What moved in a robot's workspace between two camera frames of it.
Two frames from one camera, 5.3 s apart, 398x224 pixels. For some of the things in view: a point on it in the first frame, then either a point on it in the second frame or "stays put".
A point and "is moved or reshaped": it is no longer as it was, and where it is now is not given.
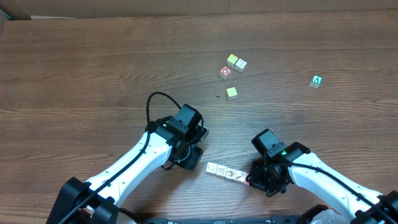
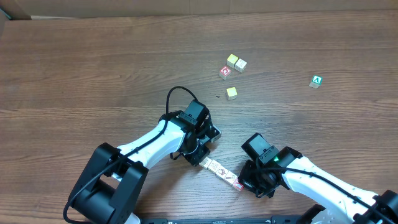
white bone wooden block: (240, 65) stays put
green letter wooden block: (316, 81) stays put
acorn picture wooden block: (231, 173) → (222, 171)
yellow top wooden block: (231, 60) stays put
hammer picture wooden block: (240, 176) is moved or reshaped
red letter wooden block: (225, 73) stays put
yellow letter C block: (231, 93) stays put
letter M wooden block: (221, 170) → (214, 166)
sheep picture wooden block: (211, 168) → (205, 162)
